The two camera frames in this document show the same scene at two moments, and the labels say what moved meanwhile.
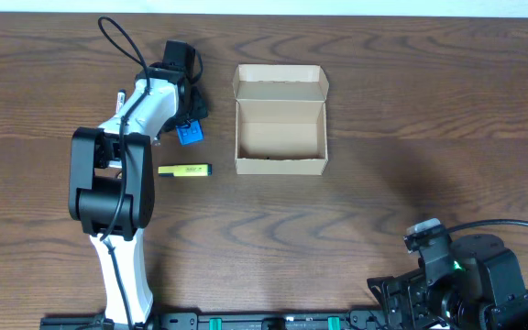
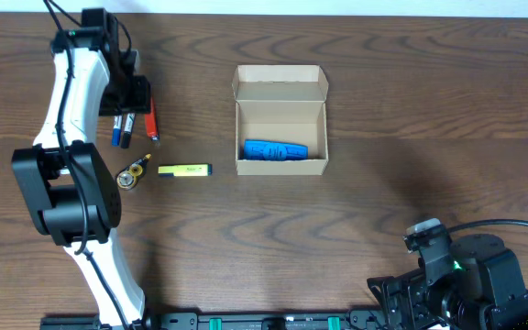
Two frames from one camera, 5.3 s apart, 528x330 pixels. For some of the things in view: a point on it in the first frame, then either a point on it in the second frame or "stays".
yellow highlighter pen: (185, 170) stays
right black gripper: (413, 285) stays
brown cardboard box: (280, 123) stays
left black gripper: (201, 108) to (141, 102)
